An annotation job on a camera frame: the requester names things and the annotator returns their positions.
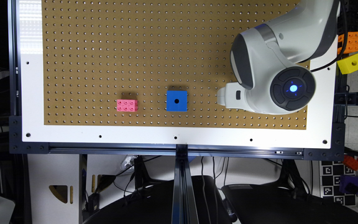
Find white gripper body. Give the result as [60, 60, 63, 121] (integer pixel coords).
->
[217, 82, 248, 110]

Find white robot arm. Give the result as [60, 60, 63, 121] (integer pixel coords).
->
[217, 0, 342, 114]

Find blue block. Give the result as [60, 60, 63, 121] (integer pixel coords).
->
[166, 90, 188, 112]

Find pink brick block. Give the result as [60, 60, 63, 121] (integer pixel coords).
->
[116, 99, 138, 112]

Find yellow block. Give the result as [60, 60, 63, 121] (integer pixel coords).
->
[337, 53, 358, 74]

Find purple block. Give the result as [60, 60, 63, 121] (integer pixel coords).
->
[339, 175, 358, 195]

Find right black chair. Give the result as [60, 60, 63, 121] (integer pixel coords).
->
[222, 184, 358, 224]

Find black chair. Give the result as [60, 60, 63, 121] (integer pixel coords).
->
[222, 184, 358, 224]
[85, 175, 231, 224]

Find fiducial marker sheet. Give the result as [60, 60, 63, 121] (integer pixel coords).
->
[319, 161, 357, 206]

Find brown pegboard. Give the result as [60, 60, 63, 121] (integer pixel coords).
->
[41, 0, 306, 129]

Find left black chair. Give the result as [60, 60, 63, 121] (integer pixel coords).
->
[85, 175, 231, 224]

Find black brick stack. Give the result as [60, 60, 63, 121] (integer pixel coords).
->
[337, 0, 358, 35]

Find white cabinet panel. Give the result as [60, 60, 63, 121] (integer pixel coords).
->
[28, 154, 82, 223]

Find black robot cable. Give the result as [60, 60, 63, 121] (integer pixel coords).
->
[309, 0, 349, 73]

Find white board frame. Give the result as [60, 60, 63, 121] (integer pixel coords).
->
[10, 1, 344, 152]

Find black aluminium frame rail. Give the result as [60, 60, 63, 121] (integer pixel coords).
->
[9, 116, 346, 161]

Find black vertical frame post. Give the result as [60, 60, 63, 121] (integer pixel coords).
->
[172, 144, 199, 224]

